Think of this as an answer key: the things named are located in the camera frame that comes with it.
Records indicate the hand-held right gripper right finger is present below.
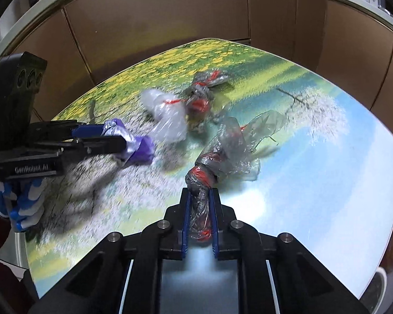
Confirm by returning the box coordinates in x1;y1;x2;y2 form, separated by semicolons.
210;188;369;314

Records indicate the purple plastic bag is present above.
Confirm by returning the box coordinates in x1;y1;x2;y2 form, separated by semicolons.
102;119;157;168

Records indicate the white plastic bag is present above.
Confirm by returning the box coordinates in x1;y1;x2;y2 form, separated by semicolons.
141;88;188;143

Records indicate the person's left hand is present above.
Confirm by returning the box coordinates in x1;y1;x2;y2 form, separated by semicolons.
0;173;48;233

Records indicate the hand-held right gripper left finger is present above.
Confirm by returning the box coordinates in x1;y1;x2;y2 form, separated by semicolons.
29;188;189;314

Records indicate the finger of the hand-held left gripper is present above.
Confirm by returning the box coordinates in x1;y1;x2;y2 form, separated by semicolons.
29;120;107;141
59;135;129;165

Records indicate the clear plastic bag red print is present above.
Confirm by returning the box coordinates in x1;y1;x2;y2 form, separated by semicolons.
183;69;232;128
185;109;288;242

